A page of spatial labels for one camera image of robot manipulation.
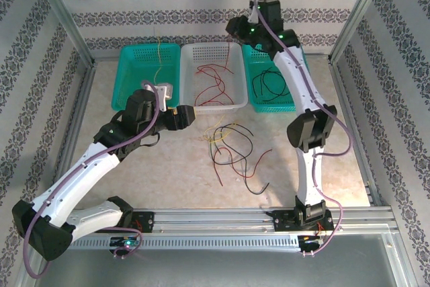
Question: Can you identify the small controller board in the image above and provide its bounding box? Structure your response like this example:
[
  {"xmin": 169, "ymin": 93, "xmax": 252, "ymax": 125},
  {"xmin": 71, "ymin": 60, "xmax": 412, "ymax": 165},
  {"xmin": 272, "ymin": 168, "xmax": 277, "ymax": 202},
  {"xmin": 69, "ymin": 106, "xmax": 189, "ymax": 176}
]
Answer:
[
  {"xmin": 298, "ymin": 233, "xmax": 326, "ymax": 251},
  {"xmin": 110, "ymin": 235, "xmax": 140, "ymax": 253}
]

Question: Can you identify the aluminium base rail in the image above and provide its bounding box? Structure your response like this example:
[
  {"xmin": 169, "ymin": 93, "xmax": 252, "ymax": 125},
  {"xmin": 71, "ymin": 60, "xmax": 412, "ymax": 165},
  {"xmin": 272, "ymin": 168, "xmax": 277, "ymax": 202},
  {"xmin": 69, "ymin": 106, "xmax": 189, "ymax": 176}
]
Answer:
[{"xmin": 130, "ymin": 208, "xmax": 394, "ymax": 234}]

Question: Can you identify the red cable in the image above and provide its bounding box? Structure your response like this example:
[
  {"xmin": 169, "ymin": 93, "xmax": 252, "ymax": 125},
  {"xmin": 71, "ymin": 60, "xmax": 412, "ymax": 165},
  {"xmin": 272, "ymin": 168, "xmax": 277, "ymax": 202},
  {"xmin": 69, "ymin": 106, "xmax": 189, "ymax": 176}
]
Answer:
[
  {"xmin": 201, "ymin": 65, "xmax": 236, "ymax": 106},
  {"xmin": 196, "ymin": 64, "xmax": 225, "ymax": 106},
  {"xmin": 210, "ymin": 138, "xmax": 225, "ymax": 187},
  {"xmin": 231, "ymin": 147, "xmax": 273, "ymax": 180}
]

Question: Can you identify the aluminium side rail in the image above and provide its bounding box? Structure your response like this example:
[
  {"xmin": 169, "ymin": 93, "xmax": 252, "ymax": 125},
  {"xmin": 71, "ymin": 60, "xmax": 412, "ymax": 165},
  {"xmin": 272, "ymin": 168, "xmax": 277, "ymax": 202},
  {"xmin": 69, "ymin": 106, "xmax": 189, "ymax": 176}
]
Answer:
[
  {"xmin": 55, "ymin": 60, "xmax": 98, "ymax": 180},
  {"xmin": 327, "ymin": 54, "xmax": 394, "ymax": 210}
]

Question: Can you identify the aluminium frame post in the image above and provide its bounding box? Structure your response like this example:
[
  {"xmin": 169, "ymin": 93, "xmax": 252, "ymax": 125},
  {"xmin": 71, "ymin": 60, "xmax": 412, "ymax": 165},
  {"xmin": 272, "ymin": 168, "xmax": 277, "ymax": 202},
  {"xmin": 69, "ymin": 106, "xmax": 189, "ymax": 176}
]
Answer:
[
  {"xmin": 26, "ymin": 0, "xmax": 98, "ymax": 68},
  {"xmin": 329, "ymin": 0, "xmax": 394, "ymax": 65}
]

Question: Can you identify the green plastic basket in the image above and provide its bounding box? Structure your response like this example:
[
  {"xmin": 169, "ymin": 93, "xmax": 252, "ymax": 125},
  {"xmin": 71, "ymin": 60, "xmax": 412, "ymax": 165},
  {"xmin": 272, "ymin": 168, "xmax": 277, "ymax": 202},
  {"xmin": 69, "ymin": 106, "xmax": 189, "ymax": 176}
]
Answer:
[
  {"xmin": 112, "ymin": 44, "xmax": 182, "ymax": 113},
  {"xmin": 242, "ymin": 44, "xmax": 305, "ymax": 114}
]

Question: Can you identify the yellow cable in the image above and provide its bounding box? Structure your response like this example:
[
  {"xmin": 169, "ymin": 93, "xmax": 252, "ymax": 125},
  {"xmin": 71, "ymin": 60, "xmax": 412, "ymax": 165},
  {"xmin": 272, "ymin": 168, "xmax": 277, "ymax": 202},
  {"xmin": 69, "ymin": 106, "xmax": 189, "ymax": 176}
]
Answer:
[
  {"xmin": 208, "ymin": 128, "xmax": 233, "ymax": 143},
  {"xmin": 203, "ymin": 115, "xmax": 225, "ymax": 142},
  {"xmin": 153, "ymin": 28, "xmax": 163, "ymax": 83}
]

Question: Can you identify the slotted metal cable duct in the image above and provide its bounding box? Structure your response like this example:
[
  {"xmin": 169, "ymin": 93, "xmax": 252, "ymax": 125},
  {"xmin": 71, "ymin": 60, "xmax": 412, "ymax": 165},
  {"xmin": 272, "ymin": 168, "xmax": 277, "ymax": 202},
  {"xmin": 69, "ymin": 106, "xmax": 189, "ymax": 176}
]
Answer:
[{"xmin": 69, "ymin": 233, "xmax": 303, "ymax": 250}]

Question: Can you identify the black cable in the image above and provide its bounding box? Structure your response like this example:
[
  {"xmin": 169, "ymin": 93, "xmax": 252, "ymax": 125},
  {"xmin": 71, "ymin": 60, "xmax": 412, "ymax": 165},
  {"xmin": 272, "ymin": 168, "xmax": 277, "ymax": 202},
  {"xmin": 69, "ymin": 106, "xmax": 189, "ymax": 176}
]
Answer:
[
  {"xmin": 261, "ymin": 69, "xmax": 290, "ymax": 101},
  {"xmin": 220, "ymin": 121, "xmax": 270, "ymax": 194},
  {"xmin": 251, "ymin": 70, "xmax": 269, "ymax": 95},
  {"xmin": 214, "ymin": 124, "xmax": 238, "ymax": 155}
]

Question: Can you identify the white plastic basket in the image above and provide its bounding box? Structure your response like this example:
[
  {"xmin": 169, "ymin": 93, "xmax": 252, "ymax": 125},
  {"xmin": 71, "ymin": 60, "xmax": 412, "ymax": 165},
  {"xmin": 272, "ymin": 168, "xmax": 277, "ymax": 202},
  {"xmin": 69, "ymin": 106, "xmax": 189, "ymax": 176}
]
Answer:
[{"xmin": 180, "ymin": 42, "xmax": 249, "ymax": 116}]

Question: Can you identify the grey metal panel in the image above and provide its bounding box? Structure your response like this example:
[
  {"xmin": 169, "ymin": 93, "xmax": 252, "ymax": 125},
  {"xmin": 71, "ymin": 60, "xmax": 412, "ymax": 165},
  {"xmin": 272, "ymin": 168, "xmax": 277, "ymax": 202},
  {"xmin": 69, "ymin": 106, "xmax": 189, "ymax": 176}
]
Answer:
[{"xmin": 19, "ymin": 233, "xmax": 414, "ymax": 287}]

